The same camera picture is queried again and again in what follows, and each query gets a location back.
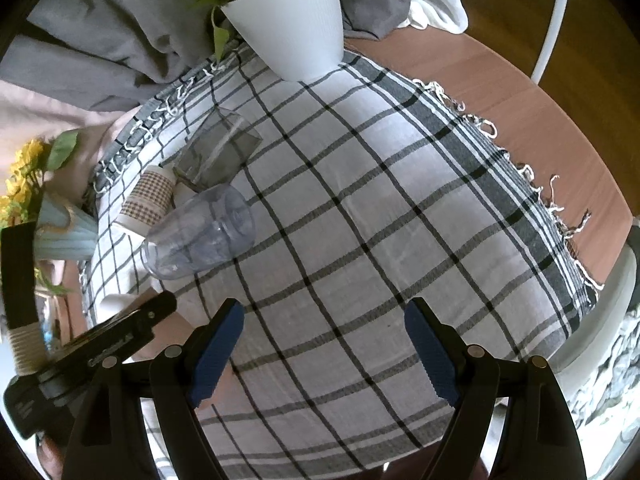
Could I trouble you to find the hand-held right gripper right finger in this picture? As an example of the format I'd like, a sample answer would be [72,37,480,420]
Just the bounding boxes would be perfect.
[404,297,589,480]

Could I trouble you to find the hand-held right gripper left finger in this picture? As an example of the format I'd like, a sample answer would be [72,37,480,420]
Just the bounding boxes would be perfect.
[60,298,246,480]

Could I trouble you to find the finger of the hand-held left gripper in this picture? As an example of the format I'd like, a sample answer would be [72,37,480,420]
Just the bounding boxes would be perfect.
[62,290,179,367]

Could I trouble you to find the clear plastic cup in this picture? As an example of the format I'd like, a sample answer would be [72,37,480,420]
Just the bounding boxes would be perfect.
[140,183,257,280]

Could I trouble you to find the white cup with checked band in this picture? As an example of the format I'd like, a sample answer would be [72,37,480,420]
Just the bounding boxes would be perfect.
[113,164,197,236]

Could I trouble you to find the smoky grey glass cup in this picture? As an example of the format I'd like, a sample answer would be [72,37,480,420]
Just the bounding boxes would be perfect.
[171,107,263,192]

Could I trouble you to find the light blue ribbed vase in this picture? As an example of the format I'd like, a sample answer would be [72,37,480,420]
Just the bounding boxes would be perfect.
[31,195,98,262]

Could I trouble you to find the black and white checked cloth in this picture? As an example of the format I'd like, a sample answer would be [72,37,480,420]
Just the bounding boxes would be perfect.
[80,42,605,480]

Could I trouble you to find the yellow artificial flowers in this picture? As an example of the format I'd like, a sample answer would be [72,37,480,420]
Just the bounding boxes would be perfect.
[0,130,80,228]

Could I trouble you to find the grey knitted cloth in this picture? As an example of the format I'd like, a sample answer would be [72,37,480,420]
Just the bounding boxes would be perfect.
[565,310,640,466]

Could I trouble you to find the grey blanket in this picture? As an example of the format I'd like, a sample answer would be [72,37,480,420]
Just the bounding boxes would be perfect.
[0,0,414,113]

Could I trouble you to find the white plant pot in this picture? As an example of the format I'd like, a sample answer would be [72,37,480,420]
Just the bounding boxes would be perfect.
[220,0,345,82]

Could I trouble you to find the black frame with rope wrap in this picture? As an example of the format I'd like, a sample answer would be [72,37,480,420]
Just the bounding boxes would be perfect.
[0,222,42,377]

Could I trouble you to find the white metal tube frame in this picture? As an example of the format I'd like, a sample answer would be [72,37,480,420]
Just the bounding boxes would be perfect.
[530,0,574,84]

